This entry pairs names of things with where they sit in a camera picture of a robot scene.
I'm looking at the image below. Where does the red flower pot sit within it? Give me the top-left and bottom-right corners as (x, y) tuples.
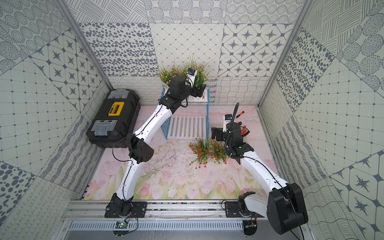
(208, 140), (228, 164)
(189, 138), (213, 169)

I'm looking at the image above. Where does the pink flower pot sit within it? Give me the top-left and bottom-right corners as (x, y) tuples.
(182, 57), (210, 88)
(157, 64), (181, 87)

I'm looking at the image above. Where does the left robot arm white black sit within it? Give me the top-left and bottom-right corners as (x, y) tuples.
(108, 74), (206, 217)

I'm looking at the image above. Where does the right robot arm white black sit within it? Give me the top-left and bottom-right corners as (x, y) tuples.
(212, 121), (309, 235)

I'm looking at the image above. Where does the blue white two-tier rack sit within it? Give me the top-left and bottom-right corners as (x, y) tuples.
(161, 90), (210, 140)

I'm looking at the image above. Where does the red work glove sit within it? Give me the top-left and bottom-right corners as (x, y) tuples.
(241, 126), (250, 137)

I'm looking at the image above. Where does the floral pink table mat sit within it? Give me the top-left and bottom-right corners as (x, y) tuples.
(83, 105), (277, 201)

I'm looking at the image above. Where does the black yellow toolbox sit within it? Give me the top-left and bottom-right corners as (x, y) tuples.
(87, 89), (141, 149)

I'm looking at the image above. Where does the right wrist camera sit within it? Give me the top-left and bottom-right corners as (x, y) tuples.
(223, 114), (233, 132)

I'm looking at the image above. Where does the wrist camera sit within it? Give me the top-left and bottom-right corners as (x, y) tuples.
(187, 68), (197, 87)
(223, 114), (233, 132)

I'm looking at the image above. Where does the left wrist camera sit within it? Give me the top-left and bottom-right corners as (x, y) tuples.
(187, 68), (197, 87)

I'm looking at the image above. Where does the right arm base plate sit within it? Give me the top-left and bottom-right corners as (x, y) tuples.
(221, 200), (264, 218)

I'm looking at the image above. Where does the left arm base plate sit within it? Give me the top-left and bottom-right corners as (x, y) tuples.
(104, 202), (148, 218)

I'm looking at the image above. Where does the aluminium rail frame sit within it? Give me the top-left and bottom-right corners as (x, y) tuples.
(53, 200), (315, 240)

